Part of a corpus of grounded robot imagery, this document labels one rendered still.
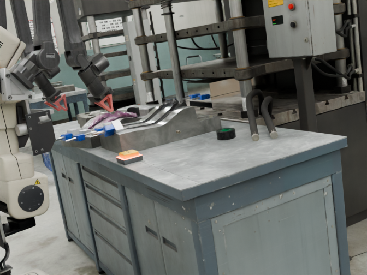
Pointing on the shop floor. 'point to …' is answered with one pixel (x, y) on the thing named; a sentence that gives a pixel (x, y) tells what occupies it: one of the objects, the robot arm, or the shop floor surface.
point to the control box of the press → (301, 44)
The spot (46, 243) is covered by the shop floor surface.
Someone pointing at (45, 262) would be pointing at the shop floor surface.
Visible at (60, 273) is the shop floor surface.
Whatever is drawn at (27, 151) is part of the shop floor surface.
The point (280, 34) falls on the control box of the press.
